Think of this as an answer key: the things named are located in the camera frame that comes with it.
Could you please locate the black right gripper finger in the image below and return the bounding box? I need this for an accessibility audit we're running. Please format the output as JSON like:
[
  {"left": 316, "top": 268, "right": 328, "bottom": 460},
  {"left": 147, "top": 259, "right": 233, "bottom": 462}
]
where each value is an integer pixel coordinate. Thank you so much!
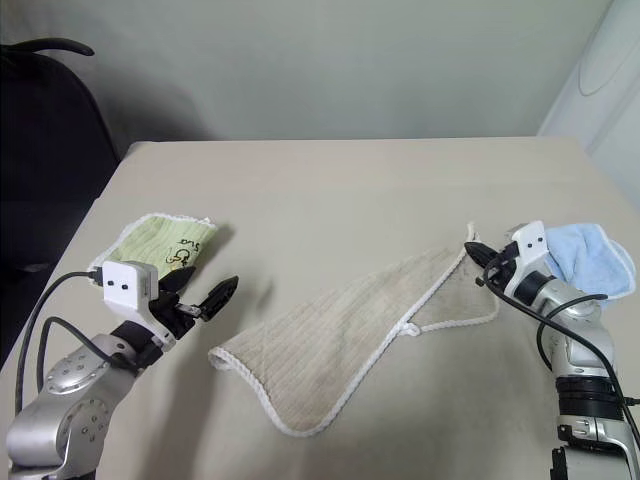
[
  {"left": 464, "top": 241, "right": 500, "bottom": 260},
  {"left": 469, "top": 253, "right": 501, "bottom": 274}
]

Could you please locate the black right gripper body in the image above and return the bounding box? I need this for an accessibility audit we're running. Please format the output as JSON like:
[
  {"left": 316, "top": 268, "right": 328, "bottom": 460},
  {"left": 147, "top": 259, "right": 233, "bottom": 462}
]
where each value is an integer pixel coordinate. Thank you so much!
[{"left": 477, "top": 240, "right": 522, "bottom": 296}]

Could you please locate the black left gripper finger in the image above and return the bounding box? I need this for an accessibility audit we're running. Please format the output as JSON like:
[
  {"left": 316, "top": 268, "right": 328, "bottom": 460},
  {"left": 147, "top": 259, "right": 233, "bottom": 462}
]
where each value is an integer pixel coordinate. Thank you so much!
[
  {"left": 197, "top": 275, "right": 240, "bottom": 322},
  {"left": 157, "top": 266, "right": 197, "bottom": 299}
]

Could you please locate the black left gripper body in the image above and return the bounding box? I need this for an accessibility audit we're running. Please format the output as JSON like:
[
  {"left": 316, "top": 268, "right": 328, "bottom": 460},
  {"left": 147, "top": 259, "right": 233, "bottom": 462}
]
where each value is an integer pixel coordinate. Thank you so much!
[{"left": 146, "top": 291, "right": 204, "bottom": 342}]

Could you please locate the beige towel with white trim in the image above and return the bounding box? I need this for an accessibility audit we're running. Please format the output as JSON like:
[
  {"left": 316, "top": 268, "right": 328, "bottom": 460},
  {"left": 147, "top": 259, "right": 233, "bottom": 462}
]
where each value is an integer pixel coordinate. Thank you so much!
[{"left": 207, "top": 221, "right": 502, "bottom": 438}]

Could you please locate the green cloth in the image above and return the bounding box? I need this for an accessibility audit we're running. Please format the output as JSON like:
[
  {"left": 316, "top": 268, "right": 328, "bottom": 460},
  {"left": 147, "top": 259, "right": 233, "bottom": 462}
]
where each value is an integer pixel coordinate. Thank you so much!
[{"left": 89, "top": 212, "right": 222, "bottom": 289}]

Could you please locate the blue cloth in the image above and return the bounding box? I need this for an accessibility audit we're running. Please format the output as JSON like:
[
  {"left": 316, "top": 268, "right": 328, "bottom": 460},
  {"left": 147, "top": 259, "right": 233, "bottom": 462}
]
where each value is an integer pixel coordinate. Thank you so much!
[{"left": 541, "top": 222, "right": 638, "bottom": 302}]

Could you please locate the black chair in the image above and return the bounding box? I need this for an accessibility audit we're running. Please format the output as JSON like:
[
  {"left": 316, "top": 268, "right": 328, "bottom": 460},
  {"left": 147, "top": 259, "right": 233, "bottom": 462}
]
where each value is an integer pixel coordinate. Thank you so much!
[{"left": 0, "top": 41, "right": 122, "bottom": 369}]

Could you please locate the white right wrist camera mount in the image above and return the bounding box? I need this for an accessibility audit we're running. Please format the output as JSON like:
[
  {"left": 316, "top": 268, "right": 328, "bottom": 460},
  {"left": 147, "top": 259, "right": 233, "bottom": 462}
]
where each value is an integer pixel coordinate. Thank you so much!
[{"left": 505, "top": 220, "right": 550, "bottom": 274}]

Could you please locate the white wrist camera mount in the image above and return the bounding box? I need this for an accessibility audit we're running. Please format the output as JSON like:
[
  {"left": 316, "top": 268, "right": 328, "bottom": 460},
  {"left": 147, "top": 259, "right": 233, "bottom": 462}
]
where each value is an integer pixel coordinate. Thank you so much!
[
  {"left": 101, "top": 260, "right": 160, "bottom": 320},
  {"left": 505, "top": 220, "right": 550, "bottom": 274}
]

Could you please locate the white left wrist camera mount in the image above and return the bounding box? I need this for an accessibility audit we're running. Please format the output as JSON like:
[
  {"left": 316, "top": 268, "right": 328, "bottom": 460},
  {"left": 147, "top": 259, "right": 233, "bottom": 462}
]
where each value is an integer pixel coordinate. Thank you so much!
[{"left": 101, "top": 260, "right": 160, "bottom": 320}]

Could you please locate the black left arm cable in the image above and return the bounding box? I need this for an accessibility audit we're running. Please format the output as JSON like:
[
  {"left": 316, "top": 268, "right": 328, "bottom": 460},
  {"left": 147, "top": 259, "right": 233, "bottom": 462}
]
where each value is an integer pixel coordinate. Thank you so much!
[{"left": 13, "top": 268, "right": 127, "bottom": 416}]

